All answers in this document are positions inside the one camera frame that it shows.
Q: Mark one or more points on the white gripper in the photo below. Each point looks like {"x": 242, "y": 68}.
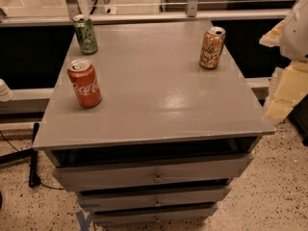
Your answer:
{"x": 295, "y": 38}

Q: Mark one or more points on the red Coca-Cola can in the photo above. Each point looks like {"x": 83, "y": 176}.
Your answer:
{"x": 83, "y": 78}

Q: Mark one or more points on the gold LaCroix can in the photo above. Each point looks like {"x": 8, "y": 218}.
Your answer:
{"x": 211, "y": 48}

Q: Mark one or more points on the green soda can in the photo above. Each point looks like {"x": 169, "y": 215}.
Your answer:
{"x": 85, "y": 34}

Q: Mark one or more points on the top grey drawer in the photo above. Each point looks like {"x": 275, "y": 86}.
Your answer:
{"x": 80, "y": 179}

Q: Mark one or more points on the grey drawer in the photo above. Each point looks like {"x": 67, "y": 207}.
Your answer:
{"x": 100, "y": 203}
{"x": 111, "y": 218}
{"x": 80, "y": 179}

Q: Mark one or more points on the grey drawer cabinet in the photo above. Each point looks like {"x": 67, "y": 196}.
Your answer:
{"x": 158, "y": 104}

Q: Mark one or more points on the bottom grey drawer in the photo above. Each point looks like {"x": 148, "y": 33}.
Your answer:
{"x": 111, "y": 218}

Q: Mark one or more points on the middle grey drawer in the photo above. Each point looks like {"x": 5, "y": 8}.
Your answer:
{"x": 100, "y": 203}

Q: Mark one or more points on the blue tape on floor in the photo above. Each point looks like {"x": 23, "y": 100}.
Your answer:
{"x": 86, "y": 222}

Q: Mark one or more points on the black stand leg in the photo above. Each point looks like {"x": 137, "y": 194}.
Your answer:
{"x": 29, "y": 156}

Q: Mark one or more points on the white bottle at left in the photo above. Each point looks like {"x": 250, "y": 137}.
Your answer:
{"x": 6, "y": 93}

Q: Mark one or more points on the metal railing frame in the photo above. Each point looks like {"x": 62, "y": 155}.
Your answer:
{"x": 60, "y": 12}

